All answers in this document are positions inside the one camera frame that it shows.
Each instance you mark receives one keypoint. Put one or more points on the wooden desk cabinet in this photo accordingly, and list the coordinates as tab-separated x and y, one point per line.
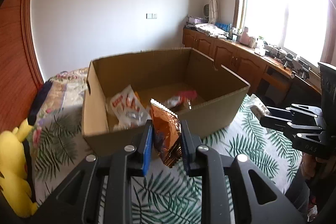
228	56

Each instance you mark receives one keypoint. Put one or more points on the brown cardboard box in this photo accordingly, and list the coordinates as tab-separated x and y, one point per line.
210	113

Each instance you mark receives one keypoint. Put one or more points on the person's right hand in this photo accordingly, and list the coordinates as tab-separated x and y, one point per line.
307	167

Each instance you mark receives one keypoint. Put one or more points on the white wall switch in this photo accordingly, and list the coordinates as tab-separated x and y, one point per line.
151	16

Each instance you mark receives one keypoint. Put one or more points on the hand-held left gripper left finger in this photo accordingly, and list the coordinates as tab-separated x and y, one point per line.
147	145

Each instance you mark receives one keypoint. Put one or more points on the red snack packet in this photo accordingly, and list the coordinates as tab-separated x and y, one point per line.
183	95

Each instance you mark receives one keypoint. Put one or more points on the dark blue cloth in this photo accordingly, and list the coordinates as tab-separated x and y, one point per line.
39	98

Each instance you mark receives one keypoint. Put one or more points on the orange foil snack packet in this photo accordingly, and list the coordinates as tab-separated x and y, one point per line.
165	129

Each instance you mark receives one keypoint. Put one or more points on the black desk gadget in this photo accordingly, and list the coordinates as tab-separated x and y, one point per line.
288	60
304	70

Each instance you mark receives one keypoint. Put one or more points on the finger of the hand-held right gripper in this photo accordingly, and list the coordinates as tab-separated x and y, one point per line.
302	110
275	123

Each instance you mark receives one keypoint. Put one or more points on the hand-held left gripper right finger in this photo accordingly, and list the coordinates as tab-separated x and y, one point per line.
187	145

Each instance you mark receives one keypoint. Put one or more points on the black chair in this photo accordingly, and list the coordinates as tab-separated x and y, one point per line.
302	92

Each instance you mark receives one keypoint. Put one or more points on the small grey desk fan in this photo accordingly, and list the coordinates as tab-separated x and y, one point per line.
207	10

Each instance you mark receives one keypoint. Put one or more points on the floral blanket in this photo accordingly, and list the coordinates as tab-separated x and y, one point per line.
52	98

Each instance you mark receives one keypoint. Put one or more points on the yellow plush toy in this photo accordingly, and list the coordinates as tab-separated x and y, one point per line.
13	161

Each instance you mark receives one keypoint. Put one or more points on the pale purple box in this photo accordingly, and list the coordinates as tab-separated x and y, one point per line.
197	20

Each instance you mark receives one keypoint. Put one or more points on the folded patterned cloth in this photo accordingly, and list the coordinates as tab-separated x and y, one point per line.
210	29

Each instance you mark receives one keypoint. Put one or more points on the pink bottle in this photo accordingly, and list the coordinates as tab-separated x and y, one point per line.
245	36

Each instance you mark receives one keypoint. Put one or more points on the wooden framed window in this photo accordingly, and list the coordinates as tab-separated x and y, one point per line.
283	16

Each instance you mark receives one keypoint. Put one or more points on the white chicken foot snack packet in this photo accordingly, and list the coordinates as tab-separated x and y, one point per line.
126	108

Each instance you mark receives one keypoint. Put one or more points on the green leaf print bedsheet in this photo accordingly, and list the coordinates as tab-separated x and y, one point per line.
249	155

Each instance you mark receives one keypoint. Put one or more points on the small white snack packet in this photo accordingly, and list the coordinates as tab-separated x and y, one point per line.
258	106

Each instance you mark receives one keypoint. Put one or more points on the blue box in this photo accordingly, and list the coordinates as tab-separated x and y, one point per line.
223	26

